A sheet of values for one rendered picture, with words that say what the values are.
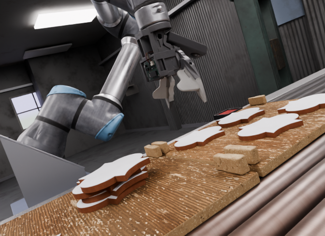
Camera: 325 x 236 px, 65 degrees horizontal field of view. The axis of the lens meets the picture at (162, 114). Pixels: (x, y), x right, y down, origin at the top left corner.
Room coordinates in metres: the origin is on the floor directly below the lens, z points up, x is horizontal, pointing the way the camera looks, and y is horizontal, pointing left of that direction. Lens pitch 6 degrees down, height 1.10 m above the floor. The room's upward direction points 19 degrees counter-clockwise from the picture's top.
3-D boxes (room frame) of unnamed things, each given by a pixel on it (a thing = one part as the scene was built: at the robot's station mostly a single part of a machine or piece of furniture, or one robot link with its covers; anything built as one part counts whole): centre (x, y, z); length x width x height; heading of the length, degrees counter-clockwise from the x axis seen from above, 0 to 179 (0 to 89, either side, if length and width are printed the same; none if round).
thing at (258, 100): (0.82, -0.31, 0.95); 0.06 x 0.02 x 0.03; 29
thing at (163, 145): (0.63, 0.03, 0.95); 0.06 x 0.02 x 0.03; 29
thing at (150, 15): (0.61, -0.05, 1.25); 0.08 x 0.08 x 0.05
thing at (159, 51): (0.61, -0.04, 1.17); 0.09 x 0.08 x 0.12; 119
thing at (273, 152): (0.61, -0.20, 0.93); 0.41 x 0.35 x 0.02; 119
